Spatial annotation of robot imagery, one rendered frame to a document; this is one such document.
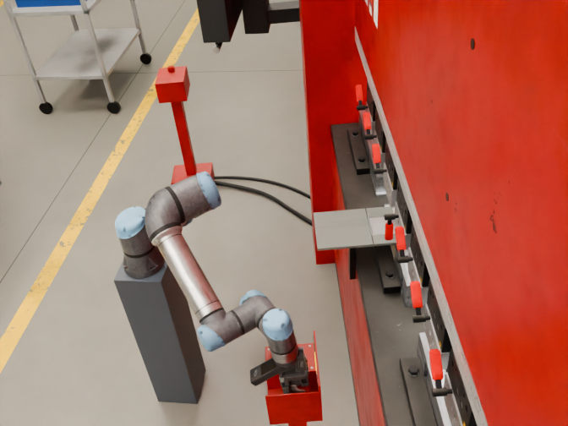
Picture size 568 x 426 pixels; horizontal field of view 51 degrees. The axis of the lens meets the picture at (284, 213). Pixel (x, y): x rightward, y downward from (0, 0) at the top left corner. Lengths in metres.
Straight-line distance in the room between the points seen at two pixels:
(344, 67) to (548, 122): 1.89
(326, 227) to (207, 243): 1.61
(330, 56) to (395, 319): 1.19
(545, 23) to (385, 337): 1.22
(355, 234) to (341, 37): 0.93
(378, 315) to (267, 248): 1.61
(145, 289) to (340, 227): 0.76
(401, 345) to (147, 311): 1.00
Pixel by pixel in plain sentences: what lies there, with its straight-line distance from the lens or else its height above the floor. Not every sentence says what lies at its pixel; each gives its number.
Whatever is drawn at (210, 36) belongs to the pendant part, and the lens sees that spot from 2.68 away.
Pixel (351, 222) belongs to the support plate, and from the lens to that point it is 1.97.
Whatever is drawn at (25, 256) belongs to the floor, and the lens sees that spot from 3.79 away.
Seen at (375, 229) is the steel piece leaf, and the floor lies 1.00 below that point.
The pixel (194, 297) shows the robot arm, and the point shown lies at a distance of 1.64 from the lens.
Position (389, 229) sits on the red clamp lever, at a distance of 1.76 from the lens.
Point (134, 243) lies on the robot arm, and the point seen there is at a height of 0.93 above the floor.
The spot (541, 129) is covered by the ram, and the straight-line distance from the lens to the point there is 0.78.
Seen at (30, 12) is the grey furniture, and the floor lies 0.83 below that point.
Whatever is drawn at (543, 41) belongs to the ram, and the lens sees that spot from 0.77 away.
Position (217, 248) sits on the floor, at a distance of 3.42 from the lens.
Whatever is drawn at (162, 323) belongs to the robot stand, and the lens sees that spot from 2.37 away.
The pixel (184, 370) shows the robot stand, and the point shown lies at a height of 0.25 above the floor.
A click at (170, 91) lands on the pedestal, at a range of 3.44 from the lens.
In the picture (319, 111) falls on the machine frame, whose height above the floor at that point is 0.95.
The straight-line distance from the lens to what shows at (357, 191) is 2.31.
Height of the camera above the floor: 2.29
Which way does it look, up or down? 39 degrees down
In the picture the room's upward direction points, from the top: 6 degrees counter-clockwise
